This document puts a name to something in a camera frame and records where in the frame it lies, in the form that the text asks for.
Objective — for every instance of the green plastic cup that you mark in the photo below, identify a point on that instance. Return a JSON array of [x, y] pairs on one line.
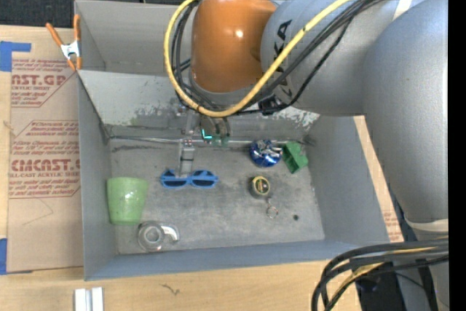
[[125, 200]]

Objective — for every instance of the blue sunglasses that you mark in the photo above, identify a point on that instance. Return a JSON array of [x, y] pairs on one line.
[[204, 179]]

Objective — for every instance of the clear glass mug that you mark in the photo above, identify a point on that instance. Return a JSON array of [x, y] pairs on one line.
[[151, 236]]

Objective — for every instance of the grey metal bin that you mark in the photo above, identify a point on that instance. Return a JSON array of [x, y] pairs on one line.
[[225, 215]]

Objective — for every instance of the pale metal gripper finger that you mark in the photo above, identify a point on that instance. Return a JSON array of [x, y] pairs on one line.
[[180, 158], [188, 161]]

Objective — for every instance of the black yellow tape measure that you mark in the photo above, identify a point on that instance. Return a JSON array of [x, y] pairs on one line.
[[259, 186]]

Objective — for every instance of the black cylinder on white bracket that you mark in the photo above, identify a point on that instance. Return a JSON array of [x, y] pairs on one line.
[[267, 106]]

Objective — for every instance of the brown cardboard board red print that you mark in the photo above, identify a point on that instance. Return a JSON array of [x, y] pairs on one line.
[[43, 229]]

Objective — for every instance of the green plastic block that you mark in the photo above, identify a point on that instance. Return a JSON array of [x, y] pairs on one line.
[[295, 158]]

